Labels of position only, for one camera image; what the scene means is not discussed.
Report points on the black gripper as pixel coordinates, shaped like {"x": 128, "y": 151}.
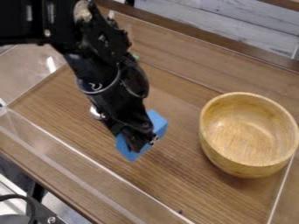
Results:
{"x": 122, "y": 105}

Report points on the blue rectangular block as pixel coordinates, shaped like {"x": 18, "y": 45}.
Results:
{"x": 159, "y": 130}

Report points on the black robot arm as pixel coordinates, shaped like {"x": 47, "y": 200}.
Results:
{"x": 95, "y": 47}

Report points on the brown wooden bowl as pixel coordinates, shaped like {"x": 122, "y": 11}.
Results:
{"x": 249, "y": 134}

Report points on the green and white marker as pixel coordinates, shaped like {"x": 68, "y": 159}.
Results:
{"x": 135, "y": 57}

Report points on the black table leg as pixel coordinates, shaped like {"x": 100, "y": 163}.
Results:
{"x": 38, "y": 192}

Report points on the clear acrylic tray wall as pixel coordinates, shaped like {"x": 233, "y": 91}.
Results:
{"x": 55, "y": 139}

